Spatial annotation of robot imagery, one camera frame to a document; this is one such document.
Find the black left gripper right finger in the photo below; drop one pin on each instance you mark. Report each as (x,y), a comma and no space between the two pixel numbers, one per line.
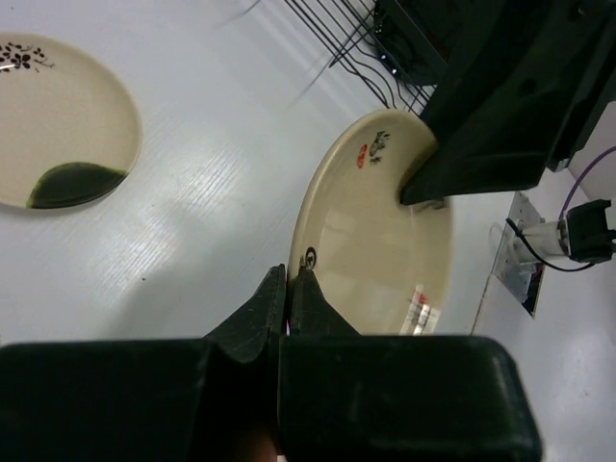
(343,396)

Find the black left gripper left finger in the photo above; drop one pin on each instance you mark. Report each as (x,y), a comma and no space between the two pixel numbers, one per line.
(188,399)

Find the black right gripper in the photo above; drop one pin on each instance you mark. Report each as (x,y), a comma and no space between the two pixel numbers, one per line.
(509,76)

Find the cream plate with black mark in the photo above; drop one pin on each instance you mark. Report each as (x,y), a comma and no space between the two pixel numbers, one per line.
(70,130)

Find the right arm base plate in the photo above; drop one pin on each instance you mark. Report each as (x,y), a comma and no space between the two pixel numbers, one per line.
(517,270)

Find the black wire dish rack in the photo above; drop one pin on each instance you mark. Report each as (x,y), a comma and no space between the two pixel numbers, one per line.
(356,37)

